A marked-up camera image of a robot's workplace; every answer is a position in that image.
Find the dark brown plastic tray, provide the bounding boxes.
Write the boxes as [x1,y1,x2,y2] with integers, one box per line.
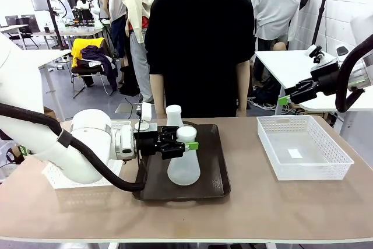
[132,121,231,202]

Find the mannequin in beige shirt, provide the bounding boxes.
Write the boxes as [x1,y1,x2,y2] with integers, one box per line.
[122,0,156,44]

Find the grey trousers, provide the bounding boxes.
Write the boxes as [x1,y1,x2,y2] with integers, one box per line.
[129,30,154,103]

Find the mannequin in grey tank top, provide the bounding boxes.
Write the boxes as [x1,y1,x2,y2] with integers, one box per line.
[103,0,128,58]

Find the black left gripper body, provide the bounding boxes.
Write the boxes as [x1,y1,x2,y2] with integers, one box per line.
[133,125,166,157]

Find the black metal frame chair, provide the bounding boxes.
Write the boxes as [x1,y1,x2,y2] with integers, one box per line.
[71,64,115,99]

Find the brown cardboard box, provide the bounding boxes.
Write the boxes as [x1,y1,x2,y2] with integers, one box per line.
[43,107,59,122]

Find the person's left forearm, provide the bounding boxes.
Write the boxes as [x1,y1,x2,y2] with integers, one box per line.
[235,61,251,108]

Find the black tripod stand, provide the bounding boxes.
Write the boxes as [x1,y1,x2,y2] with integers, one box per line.
[41,0,71,51]
[309,0,333,52]

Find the yellow cloth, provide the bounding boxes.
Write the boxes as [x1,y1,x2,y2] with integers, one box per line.
[71,37,105,69]

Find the mannequin in white shirt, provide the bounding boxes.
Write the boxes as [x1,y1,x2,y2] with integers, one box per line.
[252,0,301,52]

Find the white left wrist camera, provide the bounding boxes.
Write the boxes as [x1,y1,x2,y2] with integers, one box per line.
[134,102,159,132]

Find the person's right forearm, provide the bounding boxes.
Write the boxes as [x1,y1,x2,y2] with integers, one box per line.
[150,73,166,110]

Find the grey floor plate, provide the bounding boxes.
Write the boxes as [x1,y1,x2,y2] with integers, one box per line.
[115,101,143,114]

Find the small black device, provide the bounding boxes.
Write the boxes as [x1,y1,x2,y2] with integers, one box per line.
[5,147,26,165]

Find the dark purple clothes pile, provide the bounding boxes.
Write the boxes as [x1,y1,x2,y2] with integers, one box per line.
[80,45,119,91]

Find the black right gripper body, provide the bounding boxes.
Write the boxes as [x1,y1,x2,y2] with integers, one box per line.
[311,69,343,96]

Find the white perforated plastic basket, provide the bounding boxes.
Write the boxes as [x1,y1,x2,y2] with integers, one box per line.
[42,120,132,189]
[256,115,355,181]

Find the black office chair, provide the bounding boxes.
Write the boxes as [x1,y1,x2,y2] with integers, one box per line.
[8,17,39,50]

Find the person in black shirt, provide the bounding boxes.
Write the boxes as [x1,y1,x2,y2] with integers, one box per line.
[145,0,256,119]

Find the white plastic conical flask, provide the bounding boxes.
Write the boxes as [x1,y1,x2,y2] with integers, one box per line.
[166,104,185,129]
[166,126,202,187]

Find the green and white carton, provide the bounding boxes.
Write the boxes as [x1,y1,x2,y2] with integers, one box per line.
[11,143,30,157]

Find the cluttered background table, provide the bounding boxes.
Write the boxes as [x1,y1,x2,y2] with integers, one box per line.
[31,25,104,50]

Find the white paper label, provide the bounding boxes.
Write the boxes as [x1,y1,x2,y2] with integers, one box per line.
[287,148,304,159]

